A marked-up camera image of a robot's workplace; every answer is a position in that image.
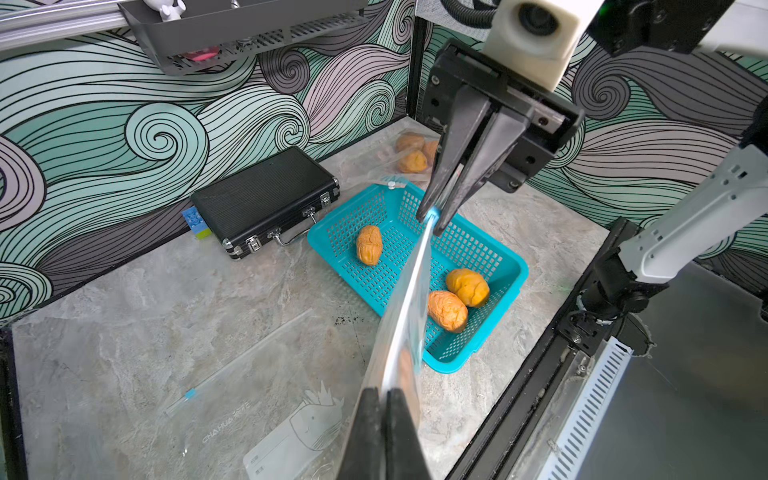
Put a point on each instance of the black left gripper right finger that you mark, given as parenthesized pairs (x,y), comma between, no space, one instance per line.
(404,459)

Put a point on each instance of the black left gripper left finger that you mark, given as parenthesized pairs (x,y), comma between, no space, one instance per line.
(364,451)

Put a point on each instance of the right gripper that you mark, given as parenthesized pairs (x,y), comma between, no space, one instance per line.
(498,127)

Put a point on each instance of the clear pink-zipper bag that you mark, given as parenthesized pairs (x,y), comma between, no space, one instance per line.
(379,165)

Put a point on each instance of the clear blue-zipper bag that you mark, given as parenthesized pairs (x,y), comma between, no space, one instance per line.
(400,340)
(277,411)

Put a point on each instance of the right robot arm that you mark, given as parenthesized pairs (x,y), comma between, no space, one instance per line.
(647,111)

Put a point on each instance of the teal plastic basket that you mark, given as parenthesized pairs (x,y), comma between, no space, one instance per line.
(462,245)

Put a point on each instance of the black aluminium case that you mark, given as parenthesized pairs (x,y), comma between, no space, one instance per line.
(257,205)

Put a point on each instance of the blue small object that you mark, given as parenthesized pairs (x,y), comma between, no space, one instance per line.
(196,223)

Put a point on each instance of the white pink bunny figurine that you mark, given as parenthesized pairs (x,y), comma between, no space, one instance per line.
(165,6)

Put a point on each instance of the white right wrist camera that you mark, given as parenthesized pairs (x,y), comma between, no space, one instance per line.
(537,38)

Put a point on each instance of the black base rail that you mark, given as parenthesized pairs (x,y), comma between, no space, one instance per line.
(503,435)

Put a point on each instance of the white slotted cable duct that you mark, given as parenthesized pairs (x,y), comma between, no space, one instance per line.
(568,451)

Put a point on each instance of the black wall shelf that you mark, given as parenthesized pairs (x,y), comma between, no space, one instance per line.
(204,34)

